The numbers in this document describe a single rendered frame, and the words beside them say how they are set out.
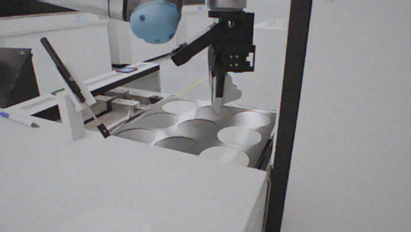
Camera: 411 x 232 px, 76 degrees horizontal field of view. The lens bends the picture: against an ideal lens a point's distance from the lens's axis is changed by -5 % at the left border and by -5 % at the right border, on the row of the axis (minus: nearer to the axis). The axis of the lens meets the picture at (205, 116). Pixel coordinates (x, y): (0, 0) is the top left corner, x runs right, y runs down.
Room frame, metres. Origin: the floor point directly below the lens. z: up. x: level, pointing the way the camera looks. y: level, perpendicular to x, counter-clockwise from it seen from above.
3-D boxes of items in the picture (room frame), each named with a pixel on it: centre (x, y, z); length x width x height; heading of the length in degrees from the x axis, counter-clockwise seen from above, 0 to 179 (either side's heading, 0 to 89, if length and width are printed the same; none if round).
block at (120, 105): (0.77, 0.24, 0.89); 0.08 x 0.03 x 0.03; 67
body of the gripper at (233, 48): (0.56, -0.05, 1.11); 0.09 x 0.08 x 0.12; 101
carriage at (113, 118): (0.70, 0.27, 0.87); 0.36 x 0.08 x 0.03; 157
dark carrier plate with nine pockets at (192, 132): (0.61, 0.02, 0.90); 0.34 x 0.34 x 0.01; 66
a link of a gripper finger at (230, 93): (0.55, -0.05, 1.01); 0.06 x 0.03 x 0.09; 101
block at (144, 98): (0.84, 0.21, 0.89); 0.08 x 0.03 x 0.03; 67
